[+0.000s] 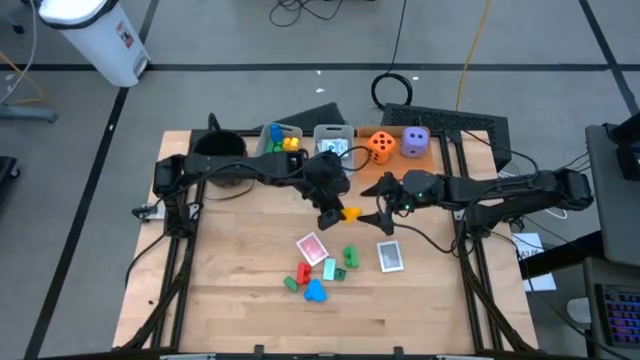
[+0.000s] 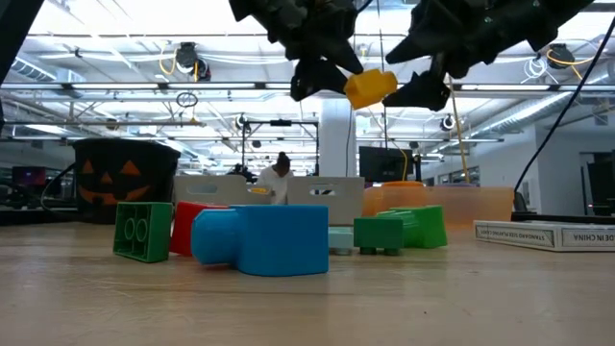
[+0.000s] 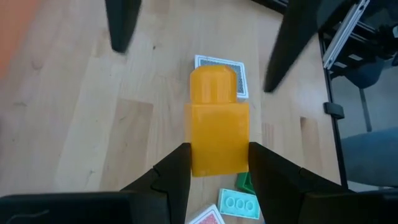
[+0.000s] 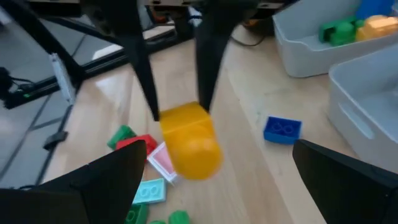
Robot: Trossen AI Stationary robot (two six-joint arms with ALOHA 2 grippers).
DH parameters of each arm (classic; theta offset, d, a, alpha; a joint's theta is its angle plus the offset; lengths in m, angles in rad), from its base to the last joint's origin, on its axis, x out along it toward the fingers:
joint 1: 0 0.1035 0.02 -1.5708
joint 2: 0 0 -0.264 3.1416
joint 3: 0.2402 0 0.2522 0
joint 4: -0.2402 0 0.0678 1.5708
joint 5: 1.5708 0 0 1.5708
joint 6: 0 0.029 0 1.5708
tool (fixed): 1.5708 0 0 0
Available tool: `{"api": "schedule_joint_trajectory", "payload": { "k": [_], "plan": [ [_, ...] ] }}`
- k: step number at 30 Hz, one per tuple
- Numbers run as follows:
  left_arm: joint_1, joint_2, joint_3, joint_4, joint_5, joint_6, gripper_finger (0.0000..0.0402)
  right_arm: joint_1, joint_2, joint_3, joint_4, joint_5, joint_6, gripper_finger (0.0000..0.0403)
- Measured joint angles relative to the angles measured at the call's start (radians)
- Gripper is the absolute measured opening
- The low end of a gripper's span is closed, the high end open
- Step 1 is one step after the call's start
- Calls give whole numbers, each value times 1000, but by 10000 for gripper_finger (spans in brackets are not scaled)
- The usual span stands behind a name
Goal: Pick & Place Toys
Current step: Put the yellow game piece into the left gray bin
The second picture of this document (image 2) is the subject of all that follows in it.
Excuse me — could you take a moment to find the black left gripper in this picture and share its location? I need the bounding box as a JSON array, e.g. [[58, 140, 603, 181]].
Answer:
[[228, 0, 365, 102]]

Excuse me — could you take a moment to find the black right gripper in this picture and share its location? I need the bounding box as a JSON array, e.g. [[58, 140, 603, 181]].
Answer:
[[382, 0, 558, 112]]

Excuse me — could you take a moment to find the yellow single-stud block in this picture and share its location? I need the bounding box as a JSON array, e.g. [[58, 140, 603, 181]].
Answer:
[[344, 68, 399, 111]]

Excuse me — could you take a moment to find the bright green toy block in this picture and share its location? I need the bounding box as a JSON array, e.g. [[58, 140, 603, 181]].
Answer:
[[377, 205, 449, 251]]

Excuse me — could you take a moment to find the small dark green brick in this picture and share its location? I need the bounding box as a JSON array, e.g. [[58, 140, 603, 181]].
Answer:
[[353, 217, 405, 258]]

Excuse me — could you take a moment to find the large light blue block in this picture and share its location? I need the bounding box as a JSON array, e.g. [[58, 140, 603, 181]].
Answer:
[[190, 205, 331, 279]]

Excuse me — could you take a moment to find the black-and-white playing card deck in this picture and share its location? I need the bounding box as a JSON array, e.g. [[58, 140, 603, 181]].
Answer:
[[473, 219, 615, 254]]

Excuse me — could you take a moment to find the red toy block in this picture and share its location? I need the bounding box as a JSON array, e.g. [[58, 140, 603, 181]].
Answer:
[[168, 201, 232, 258]]

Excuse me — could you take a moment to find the dark green toy block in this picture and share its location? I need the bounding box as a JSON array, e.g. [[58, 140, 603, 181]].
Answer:
[[112, 202, 173, 264]]

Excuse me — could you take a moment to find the white pillar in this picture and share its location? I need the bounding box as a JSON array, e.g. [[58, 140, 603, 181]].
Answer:
[[319, 98, 357, 179]]

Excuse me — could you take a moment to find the black computer monitor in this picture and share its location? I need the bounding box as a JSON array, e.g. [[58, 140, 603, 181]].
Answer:
[[358, 146, 415, 185]]

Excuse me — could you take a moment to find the person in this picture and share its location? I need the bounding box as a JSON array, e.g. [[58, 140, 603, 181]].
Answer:
[[254, 151, 294, 207]]

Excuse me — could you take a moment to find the grey plastic storage bin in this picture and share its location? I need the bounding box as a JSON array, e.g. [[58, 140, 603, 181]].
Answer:
[[172, 175, 271, 207], [286, 176, 365, 226]]

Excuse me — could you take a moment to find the orange plastic storage bin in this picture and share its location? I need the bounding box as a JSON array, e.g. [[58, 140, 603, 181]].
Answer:
[[362, 181, 515, 228]]

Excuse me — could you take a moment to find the light cyan flat brick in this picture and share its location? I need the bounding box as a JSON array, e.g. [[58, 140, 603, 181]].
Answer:
[[328, 227, 356, 257]]

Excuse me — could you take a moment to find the black equipment cabinet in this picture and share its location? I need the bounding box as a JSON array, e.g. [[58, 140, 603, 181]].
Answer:
[[584, 151, 615, 217]]

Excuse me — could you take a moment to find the black jack-o-lantern bucket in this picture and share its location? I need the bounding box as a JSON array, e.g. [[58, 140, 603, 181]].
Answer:
[[39, 137, 183, 225]]

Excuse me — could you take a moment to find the dark monitor with red screen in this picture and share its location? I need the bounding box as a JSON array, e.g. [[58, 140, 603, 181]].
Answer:
[[12, 166, 48, 188]]

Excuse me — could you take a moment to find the yellow power cable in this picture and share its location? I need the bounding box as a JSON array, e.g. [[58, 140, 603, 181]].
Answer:
[[447, 76, 471, 185]]

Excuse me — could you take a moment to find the black camera rig frame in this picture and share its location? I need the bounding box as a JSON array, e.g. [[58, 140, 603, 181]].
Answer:
[[242, 119, 321, 178]]

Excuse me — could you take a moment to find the silver ventilation duct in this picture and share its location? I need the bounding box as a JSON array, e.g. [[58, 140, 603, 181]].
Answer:
[[468, 91, 576, 140]]

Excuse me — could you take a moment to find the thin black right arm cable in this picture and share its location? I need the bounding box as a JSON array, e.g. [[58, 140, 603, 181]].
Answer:
[[512, 16, 615, 194]]

